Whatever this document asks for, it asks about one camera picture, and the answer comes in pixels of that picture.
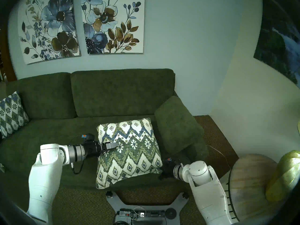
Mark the green fabric sofa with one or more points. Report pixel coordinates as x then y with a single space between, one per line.
58 133

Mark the round wooden side table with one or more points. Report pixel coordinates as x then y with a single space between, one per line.
250 180

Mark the yellow-green speckled lamp base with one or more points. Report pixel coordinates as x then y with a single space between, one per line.
283 175

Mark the green white patterned throw pillow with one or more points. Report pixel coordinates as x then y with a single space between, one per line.
11 114
131 161

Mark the waterfall forest wall poster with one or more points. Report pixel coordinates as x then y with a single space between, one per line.
279 44

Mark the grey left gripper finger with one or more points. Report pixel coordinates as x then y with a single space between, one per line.
111 145

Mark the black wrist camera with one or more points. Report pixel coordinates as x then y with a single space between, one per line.
169 160
89 137

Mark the floral wall painting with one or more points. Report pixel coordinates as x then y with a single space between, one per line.
58 16
112 20

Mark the left floral wall painting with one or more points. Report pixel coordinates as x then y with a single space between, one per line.
58 16

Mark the black caster wheel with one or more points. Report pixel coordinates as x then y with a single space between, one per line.
109 194
185 195

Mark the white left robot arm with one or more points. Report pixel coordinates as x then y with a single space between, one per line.
42 180

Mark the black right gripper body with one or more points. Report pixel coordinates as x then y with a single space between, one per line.
167 171

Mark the brown wooden door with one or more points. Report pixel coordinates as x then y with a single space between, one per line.
8 67

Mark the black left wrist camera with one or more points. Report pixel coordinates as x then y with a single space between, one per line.
89 137

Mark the black round base knob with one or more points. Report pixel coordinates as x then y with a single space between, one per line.
170 213

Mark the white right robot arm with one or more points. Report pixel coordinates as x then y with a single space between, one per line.
206 194

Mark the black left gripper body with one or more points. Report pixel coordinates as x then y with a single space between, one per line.
93 148

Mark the narrow green sofa back cushion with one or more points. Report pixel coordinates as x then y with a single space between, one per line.
42 95

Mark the black power strip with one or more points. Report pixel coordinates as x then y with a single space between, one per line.
152 213

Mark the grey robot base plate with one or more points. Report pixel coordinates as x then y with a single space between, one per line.
145 207

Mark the right floral wall painting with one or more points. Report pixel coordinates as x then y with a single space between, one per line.
112 20

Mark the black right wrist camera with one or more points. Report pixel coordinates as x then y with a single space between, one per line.
169 160

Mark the wide green sofa back cushion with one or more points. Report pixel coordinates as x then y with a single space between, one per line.
121 93

